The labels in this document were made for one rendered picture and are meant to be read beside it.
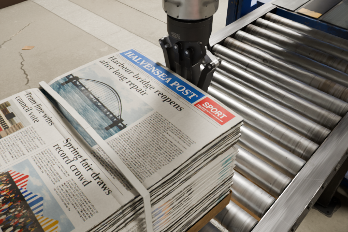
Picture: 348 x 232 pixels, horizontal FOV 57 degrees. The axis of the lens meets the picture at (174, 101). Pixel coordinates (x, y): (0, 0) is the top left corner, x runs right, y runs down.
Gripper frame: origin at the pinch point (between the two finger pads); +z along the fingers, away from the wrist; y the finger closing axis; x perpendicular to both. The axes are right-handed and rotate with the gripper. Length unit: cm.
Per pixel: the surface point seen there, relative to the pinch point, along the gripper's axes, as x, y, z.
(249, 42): 51, -17, 14
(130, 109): -15.0, 1.6, -10.0
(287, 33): 65, -10, 14
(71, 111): -22.0, -3.2, -11.2
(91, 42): 83, -176, 93
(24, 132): -28.5, -5.7, -9.9
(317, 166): 15.9, 24.0, 13.1
